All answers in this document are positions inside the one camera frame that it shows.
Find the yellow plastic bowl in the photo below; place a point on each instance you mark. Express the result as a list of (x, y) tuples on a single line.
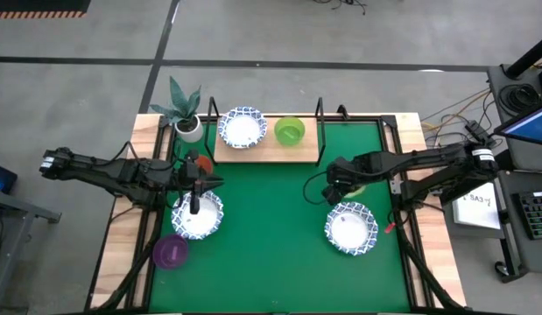
[(359, 191)]

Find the black power adapter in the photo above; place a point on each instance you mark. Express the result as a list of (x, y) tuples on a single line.
[(475, 128)]

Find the artificial plant in white pot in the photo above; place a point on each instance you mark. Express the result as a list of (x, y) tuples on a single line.
[(189, 131)]

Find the black aluminium table frame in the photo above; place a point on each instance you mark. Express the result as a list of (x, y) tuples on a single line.
[(389, 121)]

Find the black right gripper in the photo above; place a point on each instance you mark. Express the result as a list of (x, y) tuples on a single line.
[(340, 175)]

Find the black mat with hazard stripes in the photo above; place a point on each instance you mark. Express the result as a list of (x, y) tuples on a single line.
[(34, 5)]

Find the grey equipment cart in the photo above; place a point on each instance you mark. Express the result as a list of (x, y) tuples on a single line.
[(522, 254)]

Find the blue patterned paper bowl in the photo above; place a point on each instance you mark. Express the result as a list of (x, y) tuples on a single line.
[(205, 223), (242, 129), (349, 229)]

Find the silver metal bracket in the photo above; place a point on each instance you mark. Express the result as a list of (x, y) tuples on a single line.
[(396, 186)]

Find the red tag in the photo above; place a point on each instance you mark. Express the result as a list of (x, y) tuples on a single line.
[(389, 228)]

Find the keyboard with coloured keys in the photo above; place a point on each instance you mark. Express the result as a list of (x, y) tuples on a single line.
[(537, 214)]

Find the green table mat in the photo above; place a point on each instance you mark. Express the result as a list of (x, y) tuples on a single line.
[(270, 245)]

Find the cart caster wheel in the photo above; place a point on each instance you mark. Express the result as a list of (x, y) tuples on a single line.
[(500, 268)]

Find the computer monitor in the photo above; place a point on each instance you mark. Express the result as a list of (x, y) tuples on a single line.
[(531, 127)]

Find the grey side table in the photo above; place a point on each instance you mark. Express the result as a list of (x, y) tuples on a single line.
[(21, 205)]

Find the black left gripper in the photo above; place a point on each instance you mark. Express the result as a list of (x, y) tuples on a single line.
[(192, 175)]

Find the black device with blue light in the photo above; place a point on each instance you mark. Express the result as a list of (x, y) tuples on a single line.
[(1, 175)]

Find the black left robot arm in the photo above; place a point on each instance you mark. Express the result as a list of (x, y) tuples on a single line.
[(121, 172)]

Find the black pole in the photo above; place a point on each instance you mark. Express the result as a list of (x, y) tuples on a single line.
[(531, 56)]

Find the lime green plastic bowl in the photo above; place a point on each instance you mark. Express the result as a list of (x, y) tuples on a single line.
[(289, 131)]

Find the wooden shelf with black frame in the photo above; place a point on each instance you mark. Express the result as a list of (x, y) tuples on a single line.
[(262, 153)]

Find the white sign board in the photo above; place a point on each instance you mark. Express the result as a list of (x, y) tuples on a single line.
[(476, 210)]

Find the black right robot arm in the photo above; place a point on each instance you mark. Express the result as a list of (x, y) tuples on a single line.
[(428, 164)]

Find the orange plastic bowl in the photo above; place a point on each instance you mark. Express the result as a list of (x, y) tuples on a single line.
[(206, 164)]

